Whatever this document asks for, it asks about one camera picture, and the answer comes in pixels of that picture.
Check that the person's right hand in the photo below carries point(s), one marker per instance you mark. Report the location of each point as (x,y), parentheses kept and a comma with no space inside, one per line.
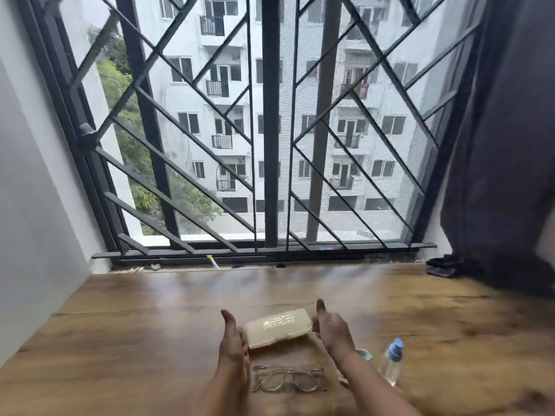
(334,331)

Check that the person's left hand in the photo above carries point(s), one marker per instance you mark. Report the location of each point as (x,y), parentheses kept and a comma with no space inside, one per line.
(234,348)

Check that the light green cleaning cloth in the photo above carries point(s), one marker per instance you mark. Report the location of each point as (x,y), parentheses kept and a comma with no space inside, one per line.
(365,354)

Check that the translucent yellowish glasses case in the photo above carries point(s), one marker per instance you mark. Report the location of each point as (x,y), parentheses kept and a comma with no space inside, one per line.
(277,328)

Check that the clear-framed eyeglasses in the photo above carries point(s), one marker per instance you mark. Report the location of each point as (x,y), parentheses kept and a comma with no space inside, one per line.
(288,379)

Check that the small spray bottle blue cap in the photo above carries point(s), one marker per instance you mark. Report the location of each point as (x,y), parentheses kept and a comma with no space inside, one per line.
(391,361)

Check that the person's right forearm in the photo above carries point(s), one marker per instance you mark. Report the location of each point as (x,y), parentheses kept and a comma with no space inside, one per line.
(373,387)

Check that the dark crumpled cloth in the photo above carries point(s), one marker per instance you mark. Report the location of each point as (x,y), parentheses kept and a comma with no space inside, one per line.
(444,266)

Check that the white stick yellow tip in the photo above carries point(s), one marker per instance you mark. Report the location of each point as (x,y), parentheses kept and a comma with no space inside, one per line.
(213,262)

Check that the black metal window grille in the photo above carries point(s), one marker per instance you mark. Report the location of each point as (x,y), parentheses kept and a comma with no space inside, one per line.
(104,255)

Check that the white apartment building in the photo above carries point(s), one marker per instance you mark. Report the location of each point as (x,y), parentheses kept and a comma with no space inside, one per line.
(208,103)

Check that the green tree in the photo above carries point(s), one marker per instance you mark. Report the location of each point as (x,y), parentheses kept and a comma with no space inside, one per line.
(125,125)

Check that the dark curtain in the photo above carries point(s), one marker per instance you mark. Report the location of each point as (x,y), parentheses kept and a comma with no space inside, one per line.
(503,147)

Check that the black window frame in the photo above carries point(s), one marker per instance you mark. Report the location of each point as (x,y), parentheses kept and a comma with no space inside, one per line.
(271,125)

